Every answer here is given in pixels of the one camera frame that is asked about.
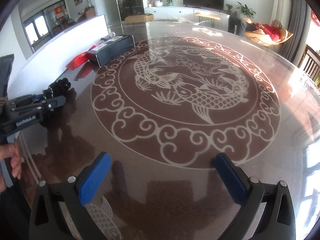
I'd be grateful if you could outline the red packet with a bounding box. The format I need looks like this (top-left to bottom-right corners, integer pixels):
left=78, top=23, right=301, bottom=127
left=66, top=51, right=93, bottom=70

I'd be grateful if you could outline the gold silver cosmetic tube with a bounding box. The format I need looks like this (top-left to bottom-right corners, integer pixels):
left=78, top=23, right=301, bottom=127
left=100, top=31, right=116, bottom=43

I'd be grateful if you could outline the black hair claw clip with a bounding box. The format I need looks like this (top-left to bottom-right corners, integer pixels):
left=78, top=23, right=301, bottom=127
left=43, top=78, right=71, bottom=99

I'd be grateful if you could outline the person's left hand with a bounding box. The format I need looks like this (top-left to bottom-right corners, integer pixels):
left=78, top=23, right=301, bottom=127
left=1, top=140, right=22, bottom=179

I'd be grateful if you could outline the white board panel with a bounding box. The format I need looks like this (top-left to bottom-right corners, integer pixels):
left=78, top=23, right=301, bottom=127
left=8, top=15, right=108, bottom=98

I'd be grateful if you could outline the long black box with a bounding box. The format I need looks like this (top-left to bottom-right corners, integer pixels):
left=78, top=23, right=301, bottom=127
left=88, top=35, right=135, bottom=68

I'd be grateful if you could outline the cardboard box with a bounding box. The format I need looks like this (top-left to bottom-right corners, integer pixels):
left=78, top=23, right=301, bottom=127
left=125, top=14, right=154, bottom=23

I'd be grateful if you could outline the wooden dining chair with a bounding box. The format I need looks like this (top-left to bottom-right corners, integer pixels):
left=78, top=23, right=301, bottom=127
left=298, top=45, right=320, bottom=88

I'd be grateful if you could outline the white round vase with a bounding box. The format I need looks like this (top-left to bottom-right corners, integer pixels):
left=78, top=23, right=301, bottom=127
left=155, top=1, right=163, bottom=7

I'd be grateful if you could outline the white tv cabinet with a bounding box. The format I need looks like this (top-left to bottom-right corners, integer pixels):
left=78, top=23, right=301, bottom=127
left=144, top=7, right=229, bottom=30

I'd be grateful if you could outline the orange lounge chair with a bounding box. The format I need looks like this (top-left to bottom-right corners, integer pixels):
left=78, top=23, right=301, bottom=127
left=244, top=28, right=293, bottom=47

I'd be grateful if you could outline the reclining person in red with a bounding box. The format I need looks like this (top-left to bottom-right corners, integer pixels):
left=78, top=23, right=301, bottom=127
left=228, top=15, right=282, bottom=41

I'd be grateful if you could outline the wooden bench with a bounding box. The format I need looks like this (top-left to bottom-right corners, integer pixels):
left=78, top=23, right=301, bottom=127
left=194, top=12, right=221, bottom=28

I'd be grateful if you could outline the small potted plant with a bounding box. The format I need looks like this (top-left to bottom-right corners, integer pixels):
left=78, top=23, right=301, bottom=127
left=226, top=3, right=233, bottom=15

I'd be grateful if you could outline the green potted plant right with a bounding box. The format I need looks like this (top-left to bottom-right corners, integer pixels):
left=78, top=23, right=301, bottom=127
left=236, top=2, right=256, bottom=18

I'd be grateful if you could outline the grey curtain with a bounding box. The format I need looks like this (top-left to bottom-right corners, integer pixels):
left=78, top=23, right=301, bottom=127
left=279, top=0, right=311, bottom=65

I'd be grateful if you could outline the red wall hanging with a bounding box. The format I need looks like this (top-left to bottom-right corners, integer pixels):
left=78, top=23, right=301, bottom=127
left=311, top=10, right=320, bottom=27

